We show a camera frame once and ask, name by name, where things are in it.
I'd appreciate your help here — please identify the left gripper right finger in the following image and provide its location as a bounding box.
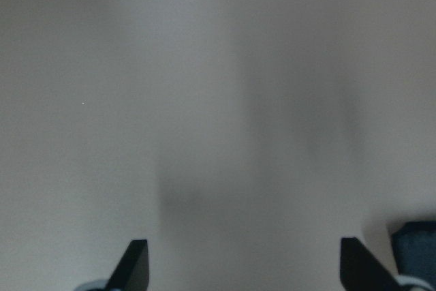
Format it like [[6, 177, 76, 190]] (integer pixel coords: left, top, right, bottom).
[[339, 237, 401, 291]]

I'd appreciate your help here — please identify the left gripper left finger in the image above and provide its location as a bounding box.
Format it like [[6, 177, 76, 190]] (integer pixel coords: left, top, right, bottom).
[[106, 239, 150, 291]]

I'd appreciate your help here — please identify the black printed t-shirt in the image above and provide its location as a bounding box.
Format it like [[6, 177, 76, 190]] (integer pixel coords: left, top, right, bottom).
[[391, 221, 435, 285]]

